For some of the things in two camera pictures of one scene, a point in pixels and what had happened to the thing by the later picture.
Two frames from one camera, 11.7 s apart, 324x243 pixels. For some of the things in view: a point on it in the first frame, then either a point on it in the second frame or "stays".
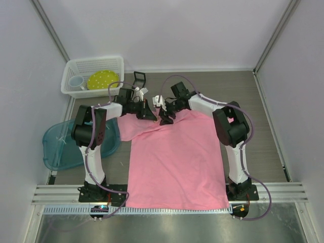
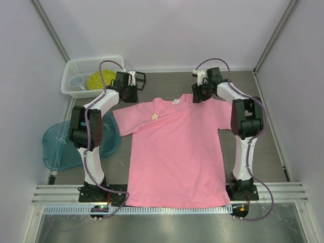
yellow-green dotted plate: x=102 y=79 stays
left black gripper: x=145 y=112 -> x=134 y=98
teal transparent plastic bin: x=60 y=152 stays
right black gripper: x=165 y=120 -> x=196 y=92
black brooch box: x=139 y=80 stays
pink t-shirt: x=179 y=166 stays
